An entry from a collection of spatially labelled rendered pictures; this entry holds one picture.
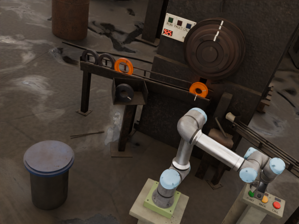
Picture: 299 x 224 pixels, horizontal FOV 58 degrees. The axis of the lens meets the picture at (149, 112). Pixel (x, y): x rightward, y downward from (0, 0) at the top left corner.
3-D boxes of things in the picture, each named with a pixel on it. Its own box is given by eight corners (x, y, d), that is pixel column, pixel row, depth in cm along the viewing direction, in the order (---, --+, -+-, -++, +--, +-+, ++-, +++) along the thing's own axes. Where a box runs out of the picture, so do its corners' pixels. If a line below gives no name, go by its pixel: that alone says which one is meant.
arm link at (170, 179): (153, 189, 173) (158, 175, 165) (164, 177, 183) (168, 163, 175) (169, 200, 169) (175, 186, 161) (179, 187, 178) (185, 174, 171)
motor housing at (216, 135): (194, 167, 262) (212, 124, 232) (216, 177, 257) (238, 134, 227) (190, 175, 252) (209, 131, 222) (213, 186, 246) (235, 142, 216)
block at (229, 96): (214, 113, 242) (224, 90, 228) (223, 116, 240) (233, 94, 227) (212, 118, 233) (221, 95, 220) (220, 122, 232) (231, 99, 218)
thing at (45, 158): (47, 173, 222) (47, 133, 198) (80, 190, 214) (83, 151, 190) (16, 200, 197) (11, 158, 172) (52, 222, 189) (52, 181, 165)
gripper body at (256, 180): (267, 180, 161) (275, 171, 152) (264, 192, 157) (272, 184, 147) (254, 174, 163) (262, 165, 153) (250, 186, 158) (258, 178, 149)
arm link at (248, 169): (173, 120, 143) (260, 174, 127) (183, 112, 151) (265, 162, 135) (167, 136, 150) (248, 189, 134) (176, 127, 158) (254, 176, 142)
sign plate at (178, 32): (162, 34, 234) (167, 12, 224) (190, 43, 228) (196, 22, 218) (161, 34, 232) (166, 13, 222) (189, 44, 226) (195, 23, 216)
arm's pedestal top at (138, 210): (174, 237, 170) (175, 234, 167) (128, 214, 176) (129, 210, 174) (187, 200, 195) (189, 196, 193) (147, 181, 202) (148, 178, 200)
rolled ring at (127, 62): (112, 58, 250) (114, 58, 253) (116, 78, 258) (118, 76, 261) (129, 58, 242) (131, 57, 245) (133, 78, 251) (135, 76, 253)
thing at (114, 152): (104, 142, 265) (113, 77, 225) (130, 142, 272) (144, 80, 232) (105, 157, 249) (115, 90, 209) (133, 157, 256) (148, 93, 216)
